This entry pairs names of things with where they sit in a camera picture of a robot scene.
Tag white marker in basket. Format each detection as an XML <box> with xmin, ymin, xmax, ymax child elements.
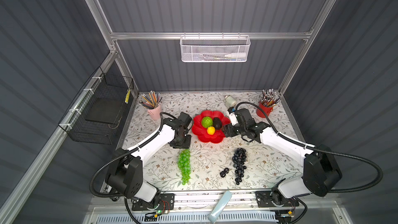
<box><xmin>224</xmin><ymin>52</ymin><xmax>247</xmax><ymax>60</ymax></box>

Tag red flower fruit bowl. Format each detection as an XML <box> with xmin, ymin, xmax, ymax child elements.
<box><xmin>192</xmin><ymin>110</ymin><xmax>231</xmax><ymax>144</ymax></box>

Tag right black corrugated cable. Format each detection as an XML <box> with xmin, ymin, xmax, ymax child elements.
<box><xmin>235</xmin><ymin>101</ymin><xmax>383</xmax><ymax>194</ymax></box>

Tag red pencil cup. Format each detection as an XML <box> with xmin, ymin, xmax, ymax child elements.
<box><xmin>256</xmin><ymin>102</ymin><xmax>273</xmax><ymax>118</ymax></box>

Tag dark avocado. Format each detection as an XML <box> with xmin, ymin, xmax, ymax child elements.
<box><xmin>212</xmin><ymin>117</ymin><xmax>222</xmax><ymax>130</ymax></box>

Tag green grape bunch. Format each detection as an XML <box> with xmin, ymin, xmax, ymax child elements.
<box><xmin>177</xmin><ymin>149</ymin><xmax>191</xmax><ymax>185</ymax></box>

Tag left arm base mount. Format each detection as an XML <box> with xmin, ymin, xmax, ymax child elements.
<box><xmin>130</xmin><ymin>193</ymin><xmax>175</xmax><ymax>211</ymax></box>

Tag black wire wall basket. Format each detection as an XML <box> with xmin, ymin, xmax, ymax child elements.
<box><xmin>59</xmin><ymin>69</ymin><xmax>134</xmax><ymax>145</ymax></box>

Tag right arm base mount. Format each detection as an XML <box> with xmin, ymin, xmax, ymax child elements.
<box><xmin>255</xmin><ymin>190</ymin><xmax>300</xmax><ymax>208</ymax></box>

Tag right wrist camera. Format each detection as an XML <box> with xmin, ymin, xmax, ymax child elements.
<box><xmin>228</xmin><ymin>107</ymin><xmax>238</xmax><ymax>125</ymax></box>

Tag pencils in red cup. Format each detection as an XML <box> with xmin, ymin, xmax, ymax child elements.
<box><xmin>260</xmin><ymin>89</ymin><xmax>280</xmax><ymax>107</ymax></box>

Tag pink pencil cup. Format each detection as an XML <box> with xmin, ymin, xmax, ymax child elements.
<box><xmin>147</xmin><ymin>104</ymin><xmax>162</xmax><ymax>120</ymax></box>

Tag large black grape bunch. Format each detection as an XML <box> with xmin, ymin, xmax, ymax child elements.
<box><xmin>232</xmin><ymin>148</ymin><xmax>247</xmax><ymax>186</ymax></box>

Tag left black corrugated cable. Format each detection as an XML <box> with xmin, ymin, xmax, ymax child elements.
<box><xmin>89</xmin><ymin>111</ymin><xmax>178</xmax><ymax>199</ymax></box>

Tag green custard apple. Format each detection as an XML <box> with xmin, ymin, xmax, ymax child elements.
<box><xmin>201</xmin><ymin>116</ymin><xmax>213</xmax><ymax>129</ymax></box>

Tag small black grape cluster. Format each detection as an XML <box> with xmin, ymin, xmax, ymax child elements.
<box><xmin>219</xmin><ymin>168</ymin><xmax>230</xmax><ymax>178</ymax></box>

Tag yellow lemon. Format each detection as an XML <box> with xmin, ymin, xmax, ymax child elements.
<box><xmin>207</xmin><ymin>126</ymin><xmax>216</xmax><ymax>135</ymax></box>

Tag light blue flat tool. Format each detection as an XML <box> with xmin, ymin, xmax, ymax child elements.
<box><xmin>208</xmin><ymin>190</ymin><xmax>232</xmax><ymax>224</ymax></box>

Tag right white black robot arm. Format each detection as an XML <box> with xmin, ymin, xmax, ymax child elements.
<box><xmin>223</xmin><ymin>108</ymin><xmax>342</xmax><ymax>205</ymax></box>

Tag black corrugated cable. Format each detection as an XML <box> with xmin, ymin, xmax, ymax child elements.
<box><xmin>89</xmin><ymin>111</ymin><xmax>178</xmax><ymax>199</ymax></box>
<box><xmin>235</xmin><ymin>101</ymin><xmax>383</xmax><ymax>194</ymax></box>

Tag white mesh wall basket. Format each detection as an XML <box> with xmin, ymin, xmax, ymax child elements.
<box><xmin>179</xmin><ymin>35</ymin><xmax>251</xmax><ymax>63</ymax></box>

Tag pale green pencil sharpener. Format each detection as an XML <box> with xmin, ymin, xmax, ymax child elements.
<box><xmin>225</xmin><ymin>95</ymin><xmax>237</xmax><ymax>108</ymax></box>

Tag coloured pencils in pink cup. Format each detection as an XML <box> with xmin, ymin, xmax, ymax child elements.
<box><xmin>140</xmin><ymin>91</ymin><xmax>162</xmax><ymax>110</ymax></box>

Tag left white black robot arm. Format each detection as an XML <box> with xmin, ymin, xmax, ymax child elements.
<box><xmin>105</xmin><ymin>113</ymin><xmax>192</xmax><ymax>207</ymax></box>

